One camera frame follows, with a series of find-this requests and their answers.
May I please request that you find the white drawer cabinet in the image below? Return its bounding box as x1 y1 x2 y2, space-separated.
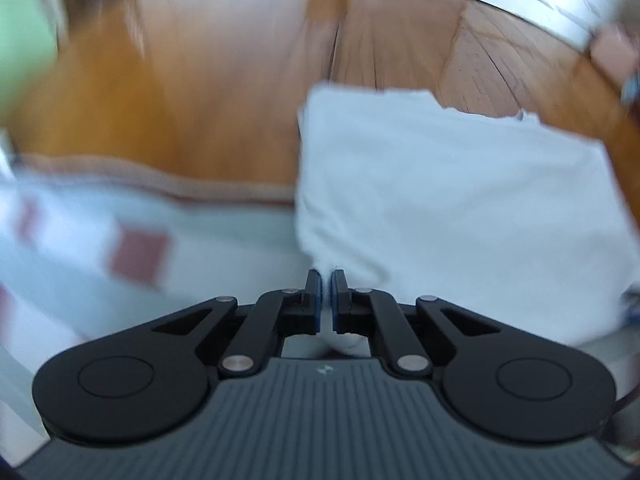
350 0 626 51

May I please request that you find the pink container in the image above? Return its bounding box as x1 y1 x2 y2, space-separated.
590 25 636 78

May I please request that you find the large green object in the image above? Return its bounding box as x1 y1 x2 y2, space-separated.
0 0 62 126

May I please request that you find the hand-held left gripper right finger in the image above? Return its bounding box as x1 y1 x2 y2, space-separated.
331 269 501 378

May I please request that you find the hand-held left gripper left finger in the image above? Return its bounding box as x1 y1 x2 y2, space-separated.
150 269 323 378

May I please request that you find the light grey sweatshirt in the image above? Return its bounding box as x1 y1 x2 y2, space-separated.
295 82 640 358

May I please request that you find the small teal container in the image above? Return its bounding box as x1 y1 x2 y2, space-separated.
620 70 640 107

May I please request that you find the checkered rug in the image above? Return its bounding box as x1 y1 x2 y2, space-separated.
0 152 640 461

